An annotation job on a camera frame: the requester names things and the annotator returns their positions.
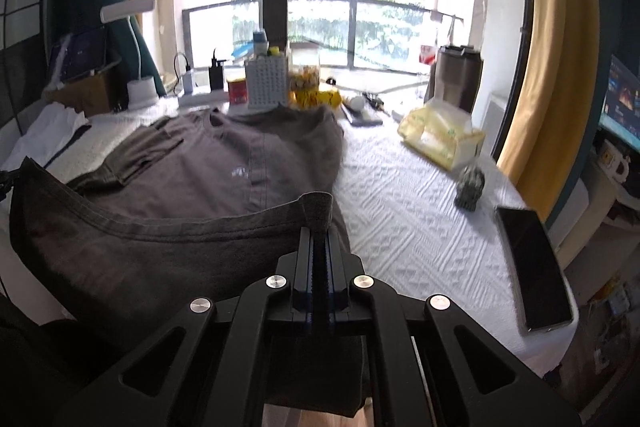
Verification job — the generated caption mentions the black charger block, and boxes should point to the black charger block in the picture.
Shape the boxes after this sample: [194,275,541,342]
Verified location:
[209,56,226,90]

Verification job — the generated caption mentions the yellow snack bag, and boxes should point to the yellow snack bag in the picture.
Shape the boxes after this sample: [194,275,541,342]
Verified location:
[291,88,343,110]

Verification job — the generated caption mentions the grey t-shirt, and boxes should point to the grey t-shirt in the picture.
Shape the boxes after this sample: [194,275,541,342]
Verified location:
[9,104,371,418]

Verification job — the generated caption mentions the wide yellow curtain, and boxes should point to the wide yellow curtain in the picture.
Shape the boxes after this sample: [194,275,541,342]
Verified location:
[492,0,601,220]

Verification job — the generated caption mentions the red label water bottle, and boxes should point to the red label water bottle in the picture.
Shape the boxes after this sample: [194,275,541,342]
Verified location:
[419,14,441,102]

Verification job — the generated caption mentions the white textured tablecloth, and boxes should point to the white textured tablecloth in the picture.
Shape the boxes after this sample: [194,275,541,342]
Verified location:
[0,99,581,427]

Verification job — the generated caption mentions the blue cap bottle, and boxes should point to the blue cap bottle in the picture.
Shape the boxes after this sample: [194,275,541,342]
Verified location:
[251,29,271,58]

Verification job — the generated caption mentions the black smartphone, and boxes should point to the black smartphone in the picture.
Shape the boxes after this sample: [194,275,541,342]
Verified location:
[495,206,575,334]

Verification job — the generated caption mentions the white desk lamp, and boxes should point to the white desk lamp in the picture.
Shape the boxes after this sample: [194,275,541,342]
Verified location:
[100,0,166,112]

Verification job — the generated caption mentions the white power strip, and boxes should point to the white power strip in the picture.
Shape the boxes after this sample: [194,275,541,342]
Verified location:
[177,87,231,108]

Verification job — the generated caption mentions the white paper sheet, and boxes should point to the white paper sheet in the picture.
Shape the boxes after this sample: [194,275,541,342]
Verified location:
[0,103,93,172]

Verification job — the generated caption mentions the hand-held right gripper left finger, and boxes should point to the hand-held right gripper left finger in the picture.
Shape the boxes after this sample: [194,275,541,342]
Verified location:
[55,227,317,427]

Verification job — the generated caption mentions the dark screen tablet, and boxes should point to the dark screen tablet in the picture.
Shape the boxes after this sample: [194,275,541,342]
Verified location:
[47,29,123,82]

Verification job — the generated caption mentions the white side shelf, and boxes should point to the white side shelf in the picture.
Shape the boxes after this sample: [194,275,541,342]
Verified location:
[545,142,640,413]

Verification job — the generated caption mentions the short black charger cable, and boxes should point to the short black charger cable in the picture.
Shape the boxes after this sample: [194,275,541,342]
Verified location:
[173,52,190,98]

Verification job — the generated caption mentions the balcony railing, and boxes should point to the balcony railing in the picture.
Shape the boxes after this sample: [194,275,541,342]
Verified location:
[182,0,466,72]

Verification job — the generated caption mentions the yellow tissue pack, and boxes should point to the yellow tissue pack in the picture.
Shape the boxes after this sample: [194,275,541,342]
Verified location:
[397,99,487,170]

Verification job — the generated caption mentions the glass snack jar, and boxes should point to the glass snack jar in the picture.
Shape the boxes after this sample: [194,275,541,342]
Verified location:
[290,43,321,92]

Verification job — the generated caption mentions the red tin can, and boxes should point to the red tin can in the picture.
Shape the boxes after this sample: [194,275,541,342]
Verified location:
[226,77,249,105]

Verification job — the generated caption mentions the steel tumbler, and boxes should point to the steel tumbler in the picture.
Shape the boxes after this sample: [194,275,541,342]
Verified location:
[432,44,483,112]

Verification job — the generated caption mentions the small grey figurine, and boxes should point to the small grey figurine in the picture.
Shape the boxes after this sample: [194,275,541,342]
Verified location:
[454,164,486,212]

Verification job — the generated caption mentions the white perforated basket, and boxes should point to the white perforated basket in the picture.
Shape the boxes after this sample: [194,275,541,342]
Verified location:
[244,56,291,110]

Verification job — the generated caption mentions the black flat device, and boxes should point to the black flat device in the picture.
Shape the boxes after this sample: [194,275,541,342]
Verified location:
[345,104,383,126]

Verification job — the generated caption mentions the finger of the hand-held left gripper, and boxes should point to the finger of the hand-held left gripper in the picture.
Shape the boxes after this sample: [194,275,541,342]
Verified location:
[0,169,19,202]

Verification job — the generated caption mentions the computer monitor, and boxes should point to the computer monitor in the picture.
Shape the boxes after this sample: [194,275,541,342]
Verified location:
[599,54,640,140]

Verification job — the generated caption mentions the brown cardboard box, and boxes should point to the brown cardboard box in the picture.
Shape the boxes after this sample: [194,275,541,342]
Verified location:
[45,69,126,118]

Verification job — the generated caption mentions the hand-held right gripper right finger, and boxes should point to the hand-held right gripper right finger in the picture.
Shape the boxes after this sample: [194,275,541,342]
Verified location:
[320,229,583,427]

